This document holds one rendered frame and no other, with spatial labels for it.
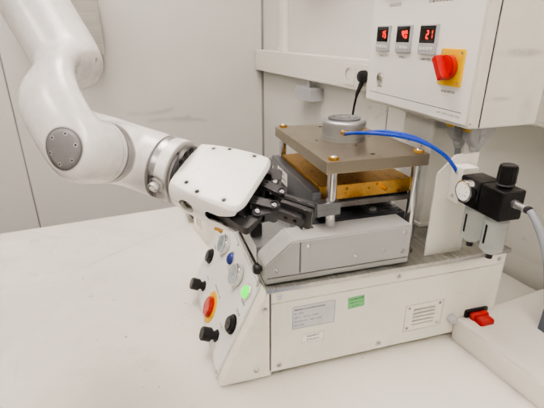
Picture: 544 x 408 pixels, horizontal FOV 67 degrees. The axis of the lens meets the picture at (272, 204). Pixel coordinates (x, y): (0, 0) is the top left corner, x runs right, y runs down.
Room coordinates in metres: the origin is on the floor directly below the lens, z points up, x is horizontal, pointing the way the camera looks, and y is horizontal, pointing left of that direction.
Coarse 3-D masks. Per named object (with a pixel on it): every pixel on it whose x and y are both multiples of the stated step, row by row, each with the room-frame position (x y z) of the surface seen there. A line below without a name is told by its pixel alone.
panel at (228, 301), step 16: (224, 256) 0.73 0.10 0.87; (240, 256) 0.66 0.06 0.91; (208, 272) 0.77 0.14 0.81; (224, 272) 0.69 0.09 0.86; (208, 288) 0.73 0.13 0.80; (224, 288) 0.66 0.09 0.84; (240, 288) 0.60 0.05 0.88; (256, 288) 0.56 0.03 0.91; (224, 304) 0.63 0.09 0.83; (240, 304) 0.57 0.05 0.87; (208, 320) 0.65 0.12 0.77; (224, 320) 0.60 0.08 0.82; (240, 320) 0.55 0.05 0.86; (224, 336) 0.57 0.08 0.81; (224, 352) 0.54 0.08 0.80
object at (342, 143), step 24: (336, 120) 0.73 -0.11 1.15; (360, 120) 0.74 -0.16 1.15; (288, 144) 0.77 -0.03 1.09; (312, 144) 0.70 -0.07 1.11; (336, 144) 0.70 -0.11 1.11; (360, 144) 0.70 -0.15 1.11; (384, 144) 0.70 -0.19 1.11; (432, 144) 0.63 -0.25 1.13; (336, 168) 0.60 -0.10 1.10; (360, 168) 0.61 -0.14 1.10; (384, 168) 0.62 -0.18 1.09; (456, 168) 0.62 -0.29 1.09
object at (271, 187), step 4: (264, 180) 0.48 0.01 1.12; (260, 184) 0.48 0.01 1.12; (264, 184) 0.48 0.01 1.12; (268, 184) 0.48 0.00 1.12; (272, 184) 0.48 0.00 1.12; (264, 188) 0.47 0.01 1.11; (268, 188) 0.47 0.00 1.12; (272, 188) 0.47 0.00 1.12; (276, 188) 0.47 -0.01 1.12; (280, 188) 0.47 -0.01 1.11; (284, 188) 0.47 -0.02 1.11; (260, 192) 0.49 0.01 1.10; (264, 192) 0.48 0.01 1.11; (268, 192) 0.48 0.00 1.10; (272, 192) 0.47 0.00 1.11; (276, 192) 0.46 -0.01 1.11; (280, 192) 0.47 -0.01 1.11; (284, 192) 0.47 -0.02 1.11; (260, 196) 0.49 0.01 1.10; (264, 196) 0.48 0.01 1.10; (268, 196) 0.49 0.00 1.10; (272, 196) 0.49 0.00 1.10; (280, 196) 0.46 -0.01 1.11
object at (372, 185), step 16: (288, 160) 0.78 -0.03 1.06; (304, 160) 0.78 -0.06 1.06; (304, 176) 0.70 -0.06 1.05; (320, 176) 0.68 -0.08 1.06; (352, 176) 0.68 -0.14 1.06; (368, 176) 0.68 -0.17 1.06; (384, 176) 0.68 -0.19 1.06; (400, 176) 0.68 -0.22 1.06; (352, 192) 0.64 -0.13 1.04; (368, 192) 0.65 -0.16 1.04; (384, 192) 0.66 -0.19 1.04; (400, 192) 0.67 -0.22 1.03
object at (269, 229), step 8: (264, 224) 0.67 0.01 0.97; (272, 224) 0.67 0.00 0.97; (280, 224) 0.67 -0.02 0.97; (288, 224) 0.65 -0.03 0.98; (264, 232) 0.64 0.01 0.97; (272, 232) 0.64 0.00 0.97; (248, 240) 0.64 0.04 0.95; (256, 240) 0.61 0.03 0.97; (264, 240) 0.61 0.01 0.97; (256, 248) 0.59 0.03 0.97; (256, 256) 0.59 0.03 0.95
